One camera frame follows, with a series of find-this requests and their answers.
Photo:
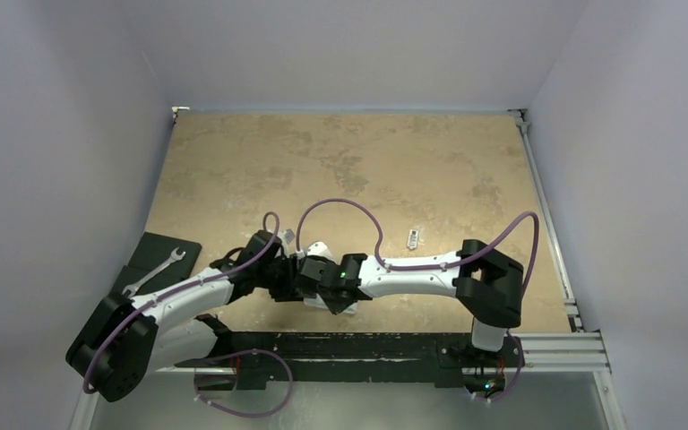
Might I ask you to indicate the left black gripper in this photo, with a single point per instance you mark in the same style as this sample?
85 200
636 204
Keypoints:
287 291

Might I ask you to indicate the silver open-end wrench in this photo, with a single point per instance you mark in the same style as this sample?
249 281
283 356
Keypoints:
153 272

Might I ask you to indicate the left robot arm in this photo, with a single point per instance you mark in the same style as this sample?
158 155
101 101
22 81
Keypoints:
130 335

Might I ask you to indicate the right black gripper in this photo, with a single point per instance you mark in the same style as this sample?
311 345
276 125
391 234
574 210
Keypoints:
340 298

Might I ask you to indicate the black foam block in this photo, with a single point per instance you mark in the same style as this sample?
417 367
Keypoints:
152 250

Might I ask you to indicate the white remote control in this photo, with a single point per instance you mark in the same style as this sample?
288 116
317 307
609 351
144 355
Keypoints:
318 302

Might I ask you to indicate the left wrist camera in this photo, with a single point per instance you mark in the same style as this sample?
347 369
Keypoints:
287 238

